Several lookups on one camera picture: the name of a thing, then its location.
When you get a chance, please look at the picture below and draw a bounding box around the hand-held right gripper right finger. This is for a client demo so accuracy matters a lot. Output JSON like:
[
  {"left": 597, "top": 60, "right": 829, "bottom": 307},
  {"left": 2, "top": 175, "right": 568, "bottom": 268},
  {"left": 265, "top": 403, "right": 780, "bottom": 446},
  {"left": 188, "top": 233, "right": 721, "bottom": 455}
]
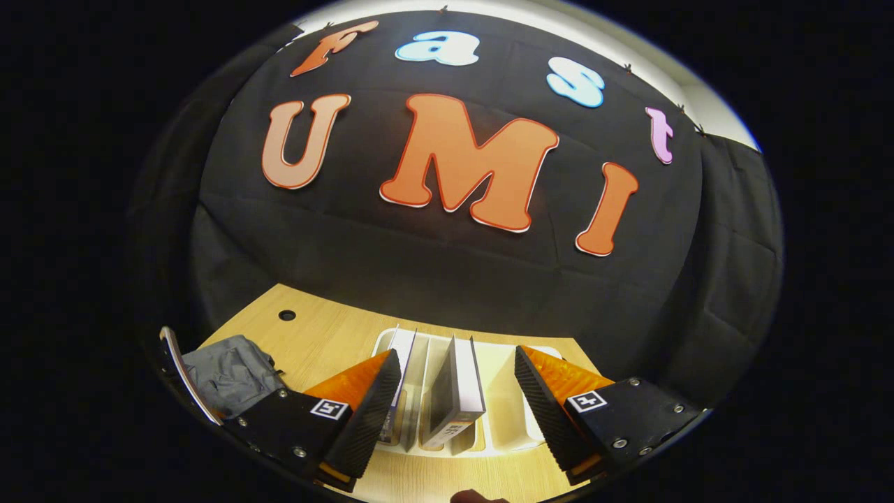
[{"left": 515, "top": 344, "right": 715, "bottom": 486}]

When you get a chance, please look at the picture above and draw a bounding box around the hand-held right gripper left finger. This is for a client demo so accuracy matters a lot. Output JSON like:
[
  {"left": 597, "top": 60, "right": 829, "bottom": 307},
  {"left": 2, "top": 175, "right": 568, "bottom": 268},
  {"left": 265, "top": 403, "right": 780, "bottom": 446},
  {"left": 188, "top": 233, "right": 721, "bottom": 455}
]
[{"left": 230, "top": 348, "right": 404, "bottom": 494}]

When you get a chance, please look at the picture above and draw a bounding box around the white bookshelf rack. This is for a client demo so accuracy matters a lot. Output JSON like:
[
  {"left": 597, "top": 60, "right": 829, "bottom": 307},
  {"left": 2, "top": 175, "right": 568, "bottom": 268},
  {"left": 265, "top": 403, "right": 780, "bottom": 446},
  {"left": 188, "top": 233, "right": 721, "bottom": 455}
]
[{"left": 370, "top": 327, "right": 568, "bottom": 460}]

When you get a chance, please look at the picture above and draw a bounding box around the grey schoolbag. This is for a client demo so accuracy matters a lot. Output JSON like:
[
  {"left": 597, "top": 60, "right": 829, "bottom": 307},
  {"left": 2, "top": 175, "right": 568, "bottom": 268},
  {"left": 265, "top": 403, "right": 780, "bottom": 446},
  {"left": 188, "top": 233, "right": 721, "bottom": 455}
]
[{"left": 182, "top": 334, "right": 288, "bottom": 421}]

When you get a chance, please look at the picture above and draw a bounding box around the thin book with blue cover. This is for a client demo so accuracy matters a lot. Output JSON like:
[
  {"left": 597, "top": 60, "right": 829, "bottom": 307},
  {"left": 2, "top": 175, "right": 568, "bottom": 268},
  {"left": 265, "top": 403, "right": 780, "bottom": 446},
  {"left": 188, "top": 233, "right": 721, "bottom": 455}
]
[{"left": 379, "top": 325, "right": 418, "bottom": 448}]

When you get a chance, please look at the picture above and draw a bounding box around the thick book with grey cover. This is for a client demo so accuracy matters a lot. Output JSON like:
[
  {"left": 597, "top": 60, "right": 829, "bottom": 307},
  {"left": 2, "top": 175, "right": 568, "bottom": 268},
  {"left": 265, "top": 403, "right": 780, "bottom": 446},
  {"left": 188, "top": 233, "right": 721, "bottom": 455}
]
[{"left": 418, "top": 334, "right": 488, "bottom": 453}]

